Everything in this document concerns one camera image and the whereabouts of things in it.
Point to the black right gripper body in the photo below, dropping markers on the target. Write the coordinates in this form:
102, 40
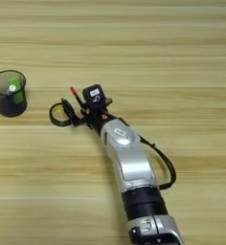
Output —
95, 116

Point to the white marker black cap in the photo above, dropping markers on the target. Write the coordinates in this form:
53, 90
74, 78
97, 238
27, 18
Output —
12, 88

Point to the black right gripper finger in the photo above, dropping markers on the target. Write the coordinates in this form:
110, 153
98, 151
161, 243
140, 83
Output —
85, 106
69, 111

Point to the black tape roll yellow core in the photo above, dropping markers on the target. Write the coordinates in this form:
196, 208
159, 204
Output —
58, 123

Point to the thin black pen red cap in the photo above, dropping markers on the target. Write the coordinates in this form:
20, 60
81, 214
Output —
72, 89

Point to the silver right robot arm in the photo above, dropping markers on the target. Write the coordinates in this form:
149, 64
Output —
131, 159

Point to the black mesh pen cup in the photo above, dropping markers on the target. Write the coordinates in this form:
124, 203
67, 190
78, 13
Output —
8, 108

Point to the green rectangular block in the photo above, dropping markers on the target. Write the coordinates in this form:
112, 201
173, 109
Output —
18, 95

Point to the small black box white label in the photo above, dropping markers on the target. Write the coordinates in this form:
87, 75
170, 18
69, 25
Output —
89, 95

